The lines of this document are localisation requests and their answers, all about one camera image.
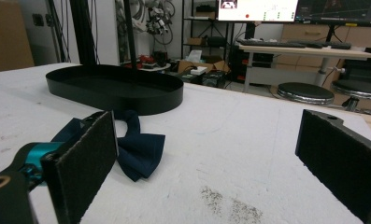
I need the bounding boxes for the dark screen monitor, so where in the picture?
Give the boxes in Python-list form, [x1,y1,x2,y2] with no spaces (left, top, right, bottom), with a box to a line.
[294,0,371,28]

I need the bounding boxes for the black wire shelf rack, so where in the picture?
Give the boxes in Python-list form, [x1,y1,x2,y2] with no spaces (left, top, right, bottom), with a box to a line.
[180,0,235,63]

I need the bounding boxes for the black keyboard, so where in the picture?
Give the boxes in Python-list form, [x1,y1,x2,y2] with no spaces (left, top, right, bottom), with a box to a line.
[236,38,307,49]
[288,39,352,50]

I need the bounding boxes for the light wooden desk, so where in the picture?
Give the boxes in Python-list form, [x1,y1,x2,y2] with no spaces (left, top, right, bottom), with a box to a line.
[237,43,371,93]

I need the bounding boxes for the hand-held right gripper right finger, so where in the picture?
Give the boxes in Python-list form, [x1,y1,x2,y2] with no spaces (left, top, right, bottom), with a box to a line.
[294,108,371,224]

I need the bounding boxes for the brown cardboard panel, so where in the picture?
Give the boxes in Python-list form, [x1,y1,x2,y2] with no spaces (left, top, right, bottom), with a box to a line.
[0,0,36,75]

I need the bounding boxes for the black round stool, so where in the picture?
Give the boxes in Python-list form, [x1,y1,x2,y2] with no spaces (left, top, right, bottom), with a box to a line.
[277,81,335,105]
[331,78,371,112]

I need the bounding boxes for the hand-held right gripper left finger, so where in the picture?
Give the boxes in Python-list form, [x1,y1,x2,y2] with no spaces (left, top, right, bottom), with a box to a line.
[10,109,120,224]

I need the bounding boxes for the navy blue bow tie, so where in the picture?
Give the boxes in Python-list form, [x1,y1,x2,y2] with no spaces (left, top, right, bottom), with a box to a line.
[50,109,166,183]

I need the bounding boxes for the small round white table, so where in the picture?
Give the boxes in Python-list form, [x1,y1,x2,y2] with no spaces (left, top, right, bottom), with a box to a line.
[123,62,172,73]

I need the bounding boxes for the black oval tray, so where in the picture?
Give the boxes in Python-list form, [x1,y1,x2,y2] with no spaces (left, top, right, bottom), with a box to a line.
[45,63,185,116]

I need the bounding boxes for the white screen monitor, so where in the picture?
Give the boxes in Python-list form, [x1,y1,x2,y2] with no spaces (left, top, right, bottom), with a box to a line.
[216,0,300,23]

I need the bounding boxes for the black metal stand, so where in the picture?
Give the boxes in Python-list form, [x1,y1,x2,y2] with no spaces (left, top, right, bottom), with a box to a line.
[68,0,138,70]

